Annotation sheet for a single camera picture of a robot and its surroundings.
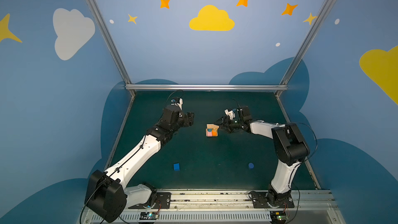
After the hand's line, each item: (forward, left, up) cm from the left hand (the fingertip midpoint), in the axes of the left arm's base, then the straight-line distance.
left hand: (190, 113), depth 80 cm
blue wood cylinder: (-19, -34, -22) cm, 45 cm away
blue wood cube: (-21, +7, -20) cm, 30 cm away
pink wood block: (0, -11, -21) cm, 23 cm away
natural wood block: (+2, -14, -16) cm, 22 cm away
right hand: (+3, -16, -14) cm, 21 cm away
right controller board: (-42, -43, -23) cm, 64 cm away
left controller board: (-42, +18, -23) cm, 51 cm away
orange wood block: (0, -14, -21) cm, 25 cm away
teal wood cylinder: (+2, -12, -20) cm, 23 cm away
